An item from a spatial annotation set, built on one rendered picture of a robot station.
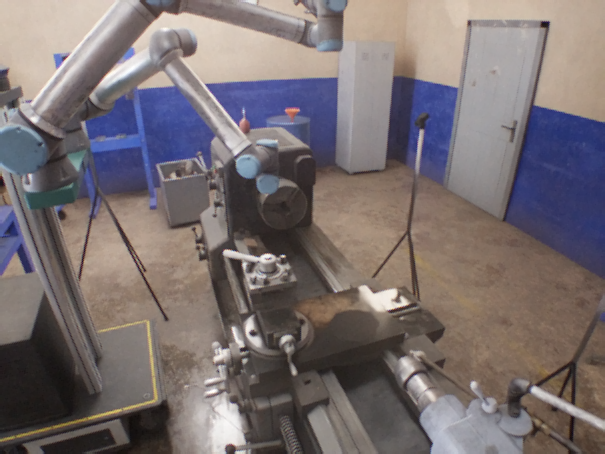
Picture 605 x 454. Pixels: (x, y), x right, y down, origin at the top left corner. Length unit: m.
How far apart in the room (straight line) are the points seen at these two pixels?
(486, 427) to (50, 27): 5.29
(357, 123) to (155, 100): 2.70
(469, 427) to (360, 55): 4.82
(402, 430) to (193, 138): 4.62
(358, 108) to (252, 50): 1.61
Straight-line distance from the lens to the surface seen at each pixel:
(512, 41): 4.69
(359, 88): 5.35
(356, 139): 5.49
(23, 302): 2.13
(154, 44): 1.54
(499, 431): 0.99
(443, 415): 1.00
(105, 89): 1.91
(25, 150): 1.26
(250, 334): 1.41
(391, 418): 1.48
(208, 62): 5.25
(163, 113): 5.29
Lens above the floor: 1.92
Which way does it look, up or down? 28 degrees down
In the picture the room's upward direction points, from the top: straight up
